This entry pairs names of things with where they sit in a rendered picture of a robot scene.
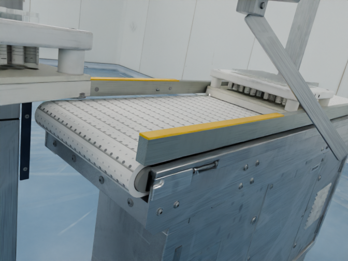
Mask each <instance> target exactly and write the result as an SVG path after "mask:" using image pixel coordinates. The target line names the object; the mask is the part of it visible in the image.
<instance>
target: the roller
mask: <svg viewBox="0 0 348 261"><path fill-rule="evenodd" d="M151 167H152V166H147V167H144V168H143V169H141V170H140V171H139V172H138V174H137V175H136V177H135V181H134V188H135V190H137V191H139V192H141V193H147V192H149V191H150V188H151V182H152V177H153V176H151Z"/></svg>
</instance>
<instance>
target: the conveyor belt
mask: <svg viewBox="0 0 348 261"><path fill-rule="evenodd" d="M345 103H348V98H344V97H340V96H336V95H334V96H333V98H331V99H330V101H329V104H328V106H332V105H338V104H345ZM256 115H263V114H261V113H258V112H255V111H253V110H250V109H247V108H243V107H240V106H238V105H235V104H232V103H229V102H226V101H224V100H221V99H218V98H215V97H210V96H207V95H184V96H156V97H128V98H100V99H72V100H49V101H45V102H43V103H42V104H40V105H39V106H38V107H37V109H36V111H35V121H36V123H37V124H38V125H39V126H40V127H42V128H43V129H44V130H46V131H47V132H48V133H49V134H51V135H52V136H53V137H55V138H56V139H57V140H59V141H60V142H61V143H63V144H64V145H65V146H67V147H68V148H70V149H71V150H72V151H74V152H75V153H76V154H78V155H79V156H80V157H81V158H83V159H84V160H85V161H87V162H88V163H89V164H91V165H92V166H93V167H95V168H96V169H97V170H99V171H100V172H101V173H103V174H104V175H105V176H106V177H108V178H109V179H110V180H112V181H113V182H114V183H116V184H117V185H118V186H120V187H121V188H122V189H124V190H125V191H127V192H128V193H129V194H131V195H132V196H133V197H136V198H138V197H143V196H146V195H149V193H150V191H149V192H147V193H141V192H139V191H137V190H135V188H134V181H135V177H136V175H137V174H138V172H139V171H140V170H141V169H143V168H144V167H147V166H150V165H154V164H158V163H162V162H166V161H170V160H174V159H177V158H181V157H177V158H173V159H169V160H166V161H162V162H158V163H154V164H150V165H146V166H144V165H142V164H140V163H139V162H137V161H136V153H137V147H138V140H139V133H142V132H149V131H156V130H160V129H167V128H174V127H181V126H188V125H195V124H202V123H209V122H216V121H224V120H231V119H237V118H245V117H252V116H256ZM309 125H310V124H309ZM305 126H306V125H305ZM301 127H302V126H301ZM297 128H298V127H297ZM293 129H294V128H293ZM288 130H290V129H288ZM284 131H287V130H284ZM284 131H281V132H284ZM277 133H280V132H277ZM273 134H276V133H273ZM269 135H272V134H269ZM266 136H268V135H266ZM261 137H263V136H261ZM257 138H260V137H257ZM253 139H256V138H253ZM249 140H252V139H249ZM245 141H248V140H245ZM241 142H244V141H241ZM237 143H240V142H237ZM233 144H236V143H233ZM229 145H232V144H229ZM229 145H226V146H229ZM222 147H225V146H222ZM218 148H221V147H218ZM214 149H217V148H214ZM210 150H213V149H210ZM205 151H209V150H205ZM205 151H202V152H205ZM198 153H201V152H198ZM194 154H197V153H194ZM190 155H193V154H190ZM186 156H189V155H186ZM182 157H185V156H182Z"/></svg>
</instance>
